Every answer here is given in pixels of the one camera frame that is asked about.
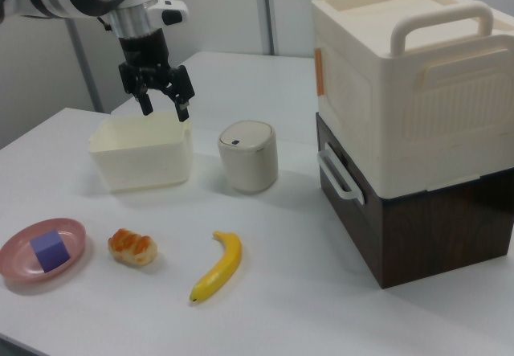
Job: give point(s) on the pink plastic plate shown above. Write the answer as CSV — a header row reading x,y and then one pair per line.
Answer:
x,y
20,259

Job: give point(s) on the toy bread roll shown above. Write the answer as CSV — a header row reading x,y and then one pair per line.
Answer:
x,y
132,247

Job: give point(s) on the dark brown wooden drawer box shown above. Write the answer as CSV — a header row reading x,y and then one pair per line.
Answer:
x,y
433,235

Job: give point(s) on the white open plastic bin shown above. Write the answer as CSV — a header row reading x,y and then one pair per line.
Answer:
x,y
140,163

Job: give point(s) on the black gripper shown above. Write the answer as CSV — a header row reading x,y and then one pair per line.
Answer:
x,y
142,50

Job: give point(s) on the small beige lidded trash can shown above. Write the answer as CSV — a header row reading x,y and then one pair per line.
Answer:
x,y
249,163

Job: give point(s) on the purple cube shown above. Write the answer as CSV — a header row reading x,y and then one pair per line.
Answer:
x,y
50,251

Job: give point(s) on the yellow toy banana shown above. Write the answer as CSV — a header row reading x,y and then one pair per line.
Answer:
x,y
225,267

